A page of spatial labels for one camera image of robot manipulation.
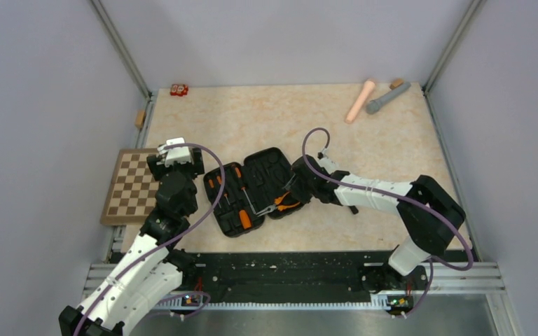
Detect left wooden block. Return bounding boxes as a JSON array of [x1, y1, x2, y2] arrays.
[[134, 110, 146, 130]]

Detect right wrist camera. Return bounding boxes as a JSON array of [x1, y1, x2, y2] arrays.
[[317, 148, 338, 170]]

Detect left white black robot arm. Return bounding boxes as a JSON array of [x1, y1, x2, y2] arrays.
[[58, 146, 205, 335]]

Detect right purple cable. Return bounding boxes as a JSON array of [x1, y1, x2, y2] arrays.
[[301, 127, 475, 321]]

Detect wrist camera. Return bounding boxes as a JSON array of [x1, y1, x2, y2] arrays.
[[317, 148, 338, 170], [157, 137, 193, 167]]

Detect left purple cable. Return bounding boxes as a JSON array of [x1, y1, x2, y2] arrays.
[[71, 143, 226, 336]]

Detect wooden chessboard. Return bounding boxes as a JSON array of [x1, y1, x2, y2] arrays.
[[100, 148, 158, 226]]

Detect aluminium frame rail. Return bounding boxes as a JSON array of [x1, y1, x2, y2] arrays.
[[71, 262, 525, 336]]

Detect black plastic tool case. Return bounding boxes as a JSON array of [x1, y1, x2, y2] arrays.
[[203, 147, 304, 238]]

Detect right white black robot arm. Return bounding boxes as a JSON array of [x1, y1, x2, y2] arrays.
[[289, 155, 466, 288]]

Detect orange handled pliers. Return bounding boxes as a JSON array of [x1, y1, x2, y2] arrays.
[[256, 191, 301, 216]]

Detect wooden block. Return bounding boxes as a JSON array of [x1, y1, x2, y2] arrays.
[[134, 110, 146, 130], [389, 78, 405, 90]]

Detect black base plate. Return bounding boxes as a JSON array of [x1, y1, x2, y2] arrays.
[[178, 251, 428, 304]]

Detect red toy car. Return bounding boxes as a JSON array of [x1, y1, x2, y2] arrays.
[[170, 84, 189, 97]]

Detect back wooden block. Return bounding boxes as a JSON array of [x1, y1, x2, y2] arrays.
[[389, 78, 405, 90]]

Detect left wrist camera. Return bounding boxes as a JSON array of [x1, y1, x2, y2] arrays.
[[157, 137, 193, 167]]

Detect purple cable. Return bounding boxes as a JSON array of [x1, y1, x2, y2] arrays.
[[71, 143, 226, 336], [301, 127, 475, 321]]

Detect long orange handled screwdriver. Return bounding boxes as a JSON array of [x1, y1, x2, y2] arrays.
[[238, 209, 252, 230]]

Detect pink toy microphone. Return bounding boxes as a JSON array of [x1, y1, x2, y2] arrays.
[[344, 78, 377, 124]]

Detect grey toy microphone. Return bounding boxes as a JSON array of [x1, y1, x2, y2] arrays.
[[366, 81, 411, 115]]

